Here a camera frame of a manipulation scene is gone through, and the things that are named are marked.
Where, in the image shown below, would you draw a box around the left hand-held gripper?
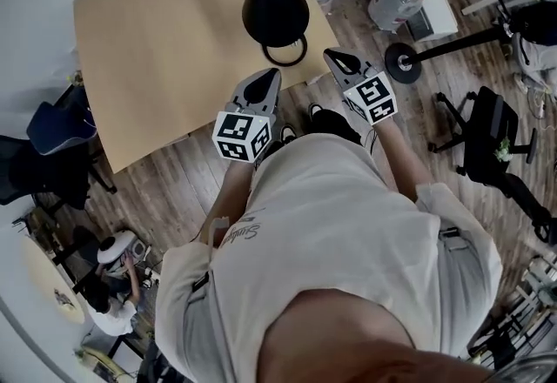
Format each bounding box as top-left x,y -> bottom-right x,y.
211,68 -> 283,164

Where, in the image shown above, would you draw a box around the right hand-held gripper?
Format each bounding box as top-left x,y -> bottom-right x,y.
323,49 -> 399,125

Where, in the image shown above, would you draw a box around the black desk lamp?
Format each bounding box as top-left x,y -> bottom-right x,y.
241,0 -> 312,68

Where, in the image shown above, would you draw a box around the person's left forearm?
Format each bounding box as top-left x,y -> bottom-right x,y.
198,158 -> 256,244

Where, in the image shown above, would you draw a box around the person's right forearm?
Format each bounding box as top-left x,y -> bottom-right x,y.
374,118 -> 433,201

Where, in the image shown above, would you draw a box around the black pole stand round base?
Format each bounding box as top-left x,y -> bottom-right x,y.
384,23 -> 515,84

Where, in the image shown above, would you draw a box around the person's black trousers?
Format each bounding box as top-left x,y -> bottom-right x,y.
260,108 -> 363,156

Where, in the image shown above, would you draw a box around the light wooden table white legs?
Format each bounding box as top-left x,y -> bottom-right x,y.
72,0 -> 334,176

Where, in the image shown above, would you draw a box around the small white appliance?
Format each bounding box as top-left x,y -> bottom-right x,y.
404,0 -> 460,43

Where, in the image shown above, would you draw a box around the person's white shirt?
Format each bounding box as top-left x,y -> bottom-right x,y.
154,132 -> 504,383

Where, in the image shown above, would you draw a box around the black reclined office chair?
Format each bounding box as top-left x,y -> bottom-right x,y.
427,85 -> 557,247

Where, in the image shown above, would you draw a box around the blue padded chair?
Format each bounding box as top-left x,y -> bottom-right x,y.
26,84 -> 99,156

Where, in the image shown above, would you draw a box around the white domed device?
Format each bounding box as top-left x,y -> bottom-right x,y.
97,229 -> 147,265

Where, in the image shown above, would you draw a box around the black mesh office chair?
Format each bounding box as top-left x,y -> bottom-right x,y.
0,135 -> 118,211

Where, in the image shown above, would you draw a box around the person's neck and chin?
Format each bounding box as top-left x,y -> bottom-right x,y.
257,288 -> 493,383

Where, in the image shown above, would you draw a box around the round beige table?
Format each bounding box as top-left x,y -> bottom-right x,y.
0,224 -> 88,383

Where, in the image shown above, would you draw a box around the person's eyeglasses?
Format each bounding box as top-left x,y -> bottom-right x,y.
495,350 -> 557,383

